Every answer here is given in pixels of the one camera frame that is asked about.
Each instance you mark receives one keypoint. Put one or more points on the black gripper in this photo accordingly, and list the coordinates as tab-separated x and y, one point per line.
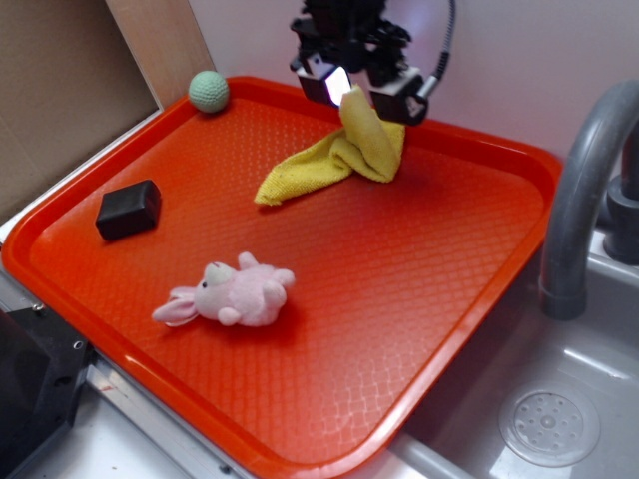
336	37

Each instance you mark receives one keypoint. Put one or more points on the yellow cloth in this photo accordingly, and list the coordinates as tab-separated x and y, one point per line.
366	145

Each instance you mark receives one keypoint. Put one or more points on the green knitted ball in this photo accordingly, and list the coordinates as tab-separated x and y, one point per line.
209	92

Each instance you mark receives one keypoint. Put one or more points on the light wooden board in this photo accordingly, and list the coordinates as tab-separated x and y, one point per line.
166	42

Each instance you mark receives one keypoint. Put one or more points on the red plastic tray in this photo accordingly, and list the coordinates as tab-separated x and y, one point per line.
392	279

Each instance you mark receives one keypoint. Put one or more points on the pink plush bunny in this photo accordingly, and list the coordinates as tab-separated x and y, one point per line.
252	295

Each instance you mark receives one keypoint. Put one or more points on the black rectangular block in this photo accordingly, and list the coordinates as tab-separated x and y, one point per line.
129	210

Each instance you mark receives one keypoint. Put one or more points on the grey curved faucet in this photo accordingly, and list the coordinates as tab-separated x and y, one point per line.
593	161

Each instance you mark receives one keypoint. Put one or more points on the cardboard panel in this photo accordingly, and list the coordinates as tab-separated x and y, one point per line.
69	87

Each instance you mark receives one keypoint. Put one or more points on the grey sink basin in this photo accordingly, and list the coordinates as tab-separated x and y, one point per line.
454	431

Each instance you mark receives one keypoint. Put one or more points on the sink drain strainer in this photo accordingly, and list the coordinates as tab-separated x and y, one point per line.
549	424

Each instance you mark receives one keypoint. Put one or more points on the dark faucet handle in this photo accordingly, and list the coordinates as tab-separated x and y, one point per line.
621	242

